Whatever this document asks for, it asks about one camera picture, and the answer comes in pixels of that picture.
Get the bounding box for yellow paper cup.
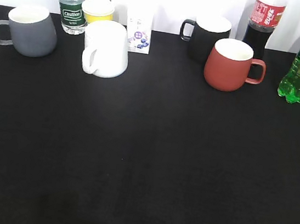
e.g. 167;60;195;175
82;0;115;24

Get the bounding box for red ceramic mug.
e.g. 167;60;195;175
203;38;267;92

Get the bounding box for cola bottle red label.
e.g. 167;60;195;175
243;0;288;59

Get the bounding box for grey ceramic mug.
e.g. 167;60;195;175
0;4;57;58

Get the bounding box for Cestbon clear water bottle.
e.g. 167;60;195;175
58;0;87;35

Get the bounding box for white ceramic mug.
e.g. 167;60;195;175
81;20;128;78

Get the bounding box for white blueberry milk carton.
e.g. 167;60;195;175
127;5;154;54

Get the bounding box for black ceramic mug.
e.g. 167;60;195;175
179;14;232;65

